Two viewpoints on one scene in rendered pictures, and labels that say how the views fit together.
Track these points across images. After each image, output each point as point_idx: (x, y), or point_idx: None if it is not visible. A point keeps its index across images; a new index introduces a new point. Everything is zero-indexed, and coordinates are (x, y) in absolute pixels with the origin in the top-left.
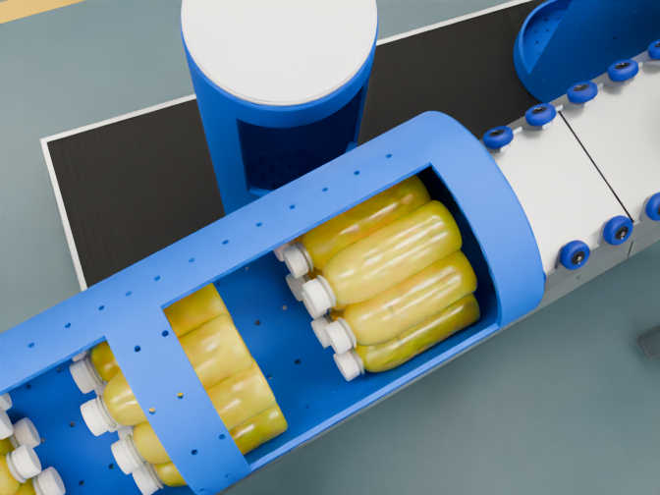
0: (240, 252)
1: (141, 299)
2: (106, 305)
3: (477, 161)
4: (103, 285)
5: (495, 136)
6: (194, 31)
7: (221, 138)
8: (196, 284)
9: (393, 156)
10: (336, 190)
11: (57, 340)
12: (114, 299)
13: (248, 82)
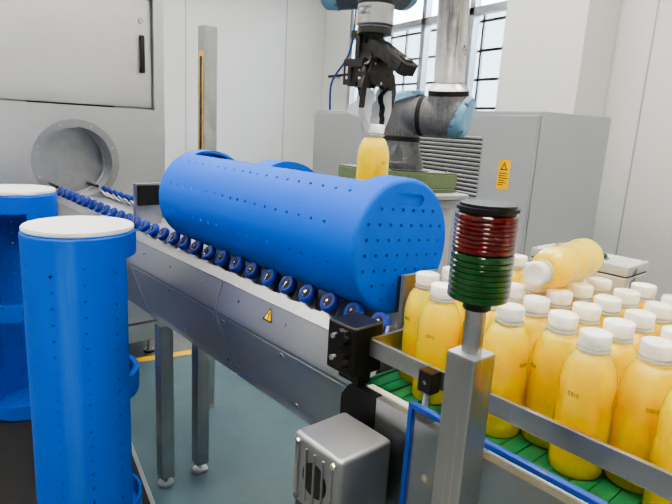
0: (231, 162)
1: (253, 167)
2: (256, 173)
3: (195, 150)
4: (243, 188)
5: (154, 226)
6: (81, 232)
7: (117, 311)
8: (246, 162)
9: (189, 160)
10: (203, 161)
11: (274, 172)
12: (252, 174)
13: (119, 227)
